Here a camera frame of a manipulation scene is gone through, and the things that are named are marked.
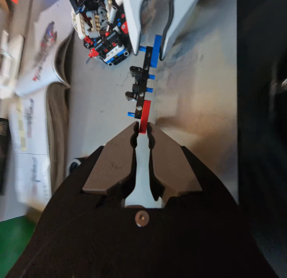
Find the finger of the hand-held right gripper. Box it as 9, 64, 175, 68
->
121, 0, 147, 56
159, 0, 204, 60

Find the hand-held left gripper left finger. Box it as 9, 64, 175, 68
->
82, 121, 139, 195

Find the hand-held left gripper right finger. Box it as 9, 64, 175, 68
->
146, 122, 203, 202

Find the black beam brick assembly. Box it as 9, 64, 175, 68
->
125, 34, 162, 135

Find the instruction booklet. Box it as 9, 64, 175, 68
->
0, 0, 75, 216

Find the toy brick race car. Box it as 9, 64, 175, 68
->
65, 0, 135, 66

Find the person's black-clothed body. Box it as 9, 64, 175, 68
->
236, 0, 287, 278

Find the black toy set box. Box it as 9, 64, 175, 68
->
0, 118, 10, 195

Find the green plastic bin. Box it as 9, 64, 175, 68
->
0, 215, 37, 278

